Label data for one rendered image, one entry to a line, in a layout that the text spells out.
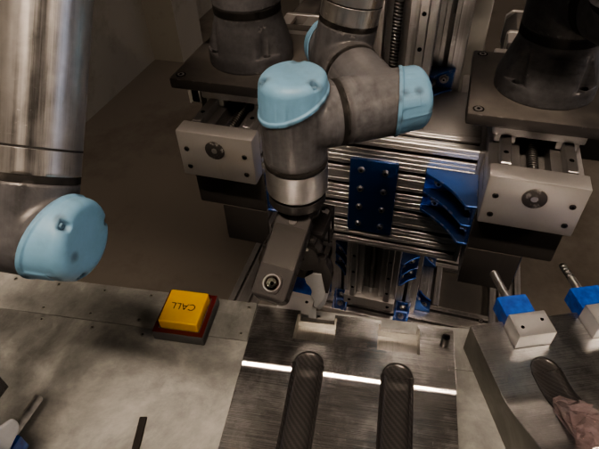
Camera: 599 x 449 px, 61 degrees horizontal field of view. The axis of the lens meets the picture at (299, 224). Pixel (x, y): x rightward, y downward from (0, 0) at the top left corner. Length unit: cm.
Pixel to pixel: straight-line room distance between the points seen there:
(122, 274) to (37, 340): 120
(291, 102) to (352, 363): 32
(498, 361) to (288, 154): 39
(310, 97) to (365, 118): 7
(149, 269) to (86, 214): 159
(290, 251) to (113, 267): 153
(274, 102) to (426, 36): 47
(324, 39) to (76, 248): 39
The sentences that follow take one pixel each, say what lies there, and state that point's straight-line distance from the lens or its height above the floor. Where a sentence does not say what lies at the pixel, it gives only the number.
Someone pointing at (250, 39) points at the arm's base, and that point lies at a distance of 89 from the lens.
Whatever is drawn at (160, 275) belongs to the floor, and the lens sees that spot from 200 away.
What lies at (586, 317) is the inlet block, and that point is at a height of 87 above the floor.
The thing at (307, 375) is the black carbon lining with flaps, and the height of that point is 88.
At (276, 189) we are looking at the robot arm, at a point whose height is 107.
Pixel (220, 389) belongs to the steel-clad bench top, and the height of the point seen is 80.
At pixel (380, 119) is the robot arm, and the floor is 115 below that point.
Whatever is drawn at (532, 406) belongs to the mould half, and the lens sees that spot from 70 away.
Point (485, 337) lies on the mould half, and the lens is 74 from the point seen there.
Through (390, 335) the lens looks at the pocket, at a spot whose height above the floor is 87.
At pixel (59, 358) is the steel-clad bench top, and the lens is 85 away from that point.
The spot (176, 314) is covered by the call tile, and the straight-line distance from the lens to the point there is 78.
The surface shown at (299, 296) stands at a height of 85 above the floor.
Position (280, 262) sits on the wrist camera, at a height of 99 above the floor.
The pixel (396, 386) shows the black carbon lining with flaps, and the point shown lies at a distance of 65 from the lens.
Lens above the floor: 144
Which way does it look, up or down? 43 degrees down
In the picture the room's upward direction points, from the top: 3 degrees counter-clockwise
